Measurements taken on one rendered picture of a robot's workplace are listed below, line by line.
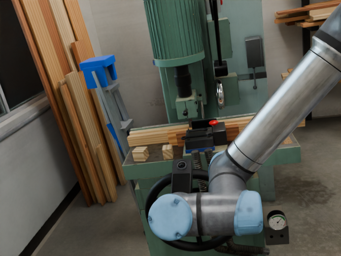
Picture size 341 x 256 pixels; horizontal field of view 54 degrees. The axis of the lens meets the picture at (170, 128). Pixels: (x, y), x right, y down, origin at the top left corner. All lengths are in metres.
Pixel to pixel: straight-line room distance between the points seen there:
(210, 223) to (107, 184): 2.11
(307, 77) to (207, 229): 0.31
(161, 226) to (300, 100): 0.32
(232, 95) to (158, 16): 0.47
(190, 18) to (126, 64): 2.64
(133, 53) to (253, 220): 3.20
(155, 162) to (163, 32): 0.43
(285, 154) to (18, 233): 1.76
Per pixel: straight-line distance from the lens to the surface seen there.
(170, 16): 1.10
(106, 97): 1.94
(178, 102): 1.18
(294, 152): 1.16
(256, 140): 0.65
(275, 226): 1.22
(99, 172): 2.65
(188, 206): 0.58
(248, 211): 0.58
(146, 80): 3.70
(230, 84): 1.37
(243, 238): 1.32
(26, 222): 2.45
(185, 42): 1.11
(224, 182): 0.63
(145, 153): 1.18
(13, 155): 2.35
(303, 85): 0.63
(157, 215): 0.57
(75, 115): 2.48
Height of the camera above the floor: 1.41
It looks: 21 degrees down
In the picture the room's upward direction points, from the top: 10 degrees counter-clockwise
